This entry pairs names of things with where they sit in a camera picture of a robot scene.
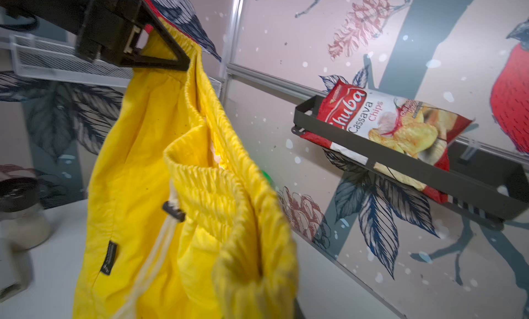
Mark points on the small white flat block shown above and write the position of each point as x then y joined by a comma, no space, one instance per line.
16,271

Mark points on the red Chuba chips bag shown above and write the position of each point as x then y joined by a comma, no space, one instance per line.
410,127

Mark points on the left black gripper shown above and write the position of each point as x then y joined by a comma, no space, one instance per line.
115,31

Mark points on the white wire mesh basket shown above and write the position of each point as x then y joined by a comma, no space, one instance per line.
40,58

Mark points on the green plastic basket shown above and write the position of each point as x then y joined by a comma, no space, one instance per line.
269,179

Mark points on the black wall shelf basket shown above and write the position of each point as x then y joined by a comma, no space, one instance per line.
492,183

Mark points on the black-capped white bottle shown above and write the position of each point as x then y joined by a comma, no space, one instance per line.
23,222

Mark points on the yellow shorts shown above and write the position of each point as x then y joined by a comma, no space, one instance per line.
181,222

